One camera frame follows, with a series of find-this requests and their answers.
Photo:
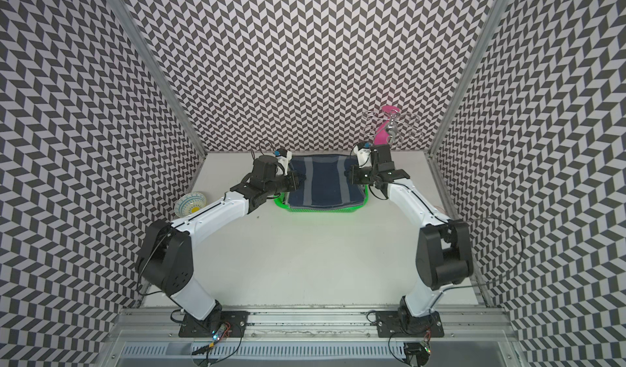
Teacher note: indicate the patterned ceramic bowl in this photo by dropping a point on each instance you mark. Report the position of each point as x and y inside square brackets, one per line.
[189, 203]

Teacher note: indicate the left aluminium corner post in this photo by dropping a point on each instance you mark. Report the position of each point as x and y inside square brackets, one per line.
[138, 41]

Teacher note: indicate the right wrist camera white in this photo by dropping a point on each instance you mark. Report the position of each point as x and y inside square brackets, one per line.
[362, 152]

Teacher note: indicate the silver pink jewellery stand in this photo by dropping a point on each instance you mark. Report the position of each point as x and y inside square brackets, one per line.
[387, 125]

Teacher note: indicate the green plastic basket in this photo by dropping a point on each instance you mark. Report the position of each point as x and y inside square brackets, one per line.
[281, 203]

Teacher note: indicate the right aluminium corner post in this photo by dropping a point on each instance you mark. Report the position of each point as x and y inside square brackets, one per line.
[483, 41]

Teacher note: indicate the aluminium front rail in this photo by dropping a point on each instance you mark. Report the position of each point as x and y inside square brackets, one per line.
[454, 323]

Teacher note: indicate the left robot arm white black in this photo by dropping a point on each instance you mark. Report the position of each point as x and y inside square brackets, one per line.
[166, 260]

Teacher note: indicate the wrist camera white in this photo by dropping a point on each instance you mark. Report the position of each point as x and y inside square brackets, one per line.
[362, 152]
[284, 158]

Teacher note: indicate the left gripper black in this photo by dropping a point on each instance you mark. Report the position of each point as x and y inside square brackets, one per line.
[295, 183]

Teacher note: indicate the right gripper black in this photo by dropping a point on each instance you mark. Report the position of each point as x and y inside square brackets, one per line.
[354, 175]

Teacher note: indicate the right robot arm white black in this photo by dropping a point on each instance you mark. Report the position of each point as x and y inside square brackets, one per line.
[444, 257]

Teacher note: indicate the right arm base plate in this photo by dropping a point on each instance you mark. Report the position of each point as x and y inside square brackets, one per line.
[411, 325]

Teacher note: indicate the aluminium corner post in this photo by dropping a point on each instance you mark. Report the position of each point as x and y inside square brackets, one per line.
[483, 41]
[138, 41]

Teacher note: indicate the navy blue striped scarf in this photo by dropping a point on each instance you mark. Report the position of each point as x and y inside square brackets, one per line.
[324, 182]

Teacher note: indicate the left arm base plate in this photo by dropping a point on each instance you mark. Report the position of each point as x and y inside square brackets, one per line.
[220, 325]

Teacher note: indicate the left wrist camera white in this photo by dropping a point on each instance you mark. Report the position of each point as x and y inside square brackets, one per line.
[284, 158]

